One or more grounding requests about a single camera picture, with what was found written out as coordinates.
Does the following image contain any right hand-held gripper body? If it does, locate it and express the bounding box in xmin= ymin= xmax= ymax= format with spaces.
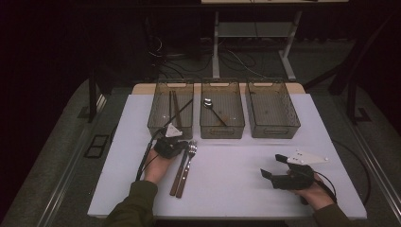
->
xmin=270 ymin=148 xmax=330 ymax=191

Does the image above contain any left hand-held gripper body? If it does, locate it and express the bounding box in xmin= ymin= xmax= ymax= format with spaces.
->
xmin=153 ymin=122 xmax=183 ymax=160

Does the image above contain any smoky clear plastic bin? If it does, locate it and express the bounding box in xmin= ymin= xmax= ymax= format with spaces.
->
xmin=245 ymin=78 xmax=302 ymax=140
xmin=147 ymin=79 xmax=195 ymax=141
xmin=199 ymin=78 xmax=246 ymax=140

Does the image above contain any all-metal spoon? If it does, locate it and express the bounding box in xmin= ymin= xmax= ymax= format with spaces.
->
xmin=202 ymin=97 xmax=222 ymax=118

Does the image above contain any person's left hand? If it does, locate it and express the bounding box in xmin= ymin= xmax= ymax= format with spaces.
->
xmin=143 ymin=148 xmax=178 ymax=185

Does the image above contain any person's right hand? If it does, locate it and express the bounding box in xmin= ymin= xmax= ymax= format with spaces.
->
xmin=288 ymin=173 xmax=334 ymax=211

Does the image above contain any black metal stand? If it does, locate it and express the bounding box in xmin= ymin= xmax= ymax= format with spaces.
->
xmin=329 ymin=18 xmax=373 ymax=126
xmin=87 ymin=67 xmax=110 ymax=124

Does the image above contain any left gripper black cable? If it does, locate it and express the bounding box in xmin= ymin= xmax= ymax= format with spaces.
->
xmin=134 ymin=126 xmax=166 ymax=183

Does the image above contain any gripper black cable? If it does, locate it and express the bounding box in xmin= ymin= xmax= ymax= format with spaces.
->
xmin=313 ymin=169 xmax=338 ymax=203
xmin=134 ymin=126 xmax=166 ymax=183

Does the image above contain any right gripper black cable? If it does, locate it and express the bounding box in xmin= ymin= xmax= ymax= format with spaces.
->
xmin=313 ymin=169 xmax=338 ymax=203

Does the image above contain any long black cable loop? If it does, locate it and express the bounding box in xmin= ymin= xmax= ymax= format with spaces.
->
xmin=333 ymin=139 xmax=373 ymax=206

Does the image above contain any tangle of floor cables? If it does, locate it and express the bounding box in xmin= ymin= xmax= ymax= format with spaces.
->
xmin=147 ymin=37 xmax=269 ymax=80

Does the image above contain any aluminium floor rail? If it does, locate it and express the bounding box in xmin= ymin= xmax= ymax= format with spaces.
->
xmin=37 ymin=94 xmax=107 ymax=227
xmin=349 ymin=124 xmax=401 ymax=223

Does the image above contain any white metal desk frame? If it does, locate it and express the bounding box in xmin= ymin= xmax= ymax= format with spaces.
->
xmin=200 ymin=0 xmax=350 ymax=82

